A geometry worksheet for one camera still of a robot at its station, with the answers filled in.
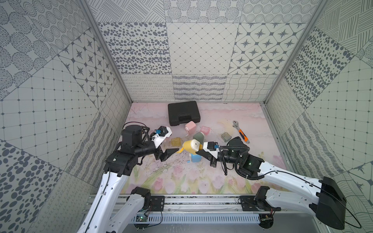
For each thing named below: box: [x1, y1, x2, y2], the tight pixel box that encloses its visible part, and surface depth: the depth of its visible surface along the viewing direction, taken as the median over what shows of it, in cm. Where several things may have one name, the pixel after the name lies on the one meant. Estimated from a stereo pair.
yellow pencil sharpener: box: [176, 138, 204, 155], surface depth 67 cm
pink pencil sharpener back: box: [184, 120, 197, 137], surface depth 100 cm
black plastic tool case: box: [168, 100, 201, 127], surface depth 109 cm
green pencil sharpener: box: [192, 131, 205, 145], surface depth 95 cm
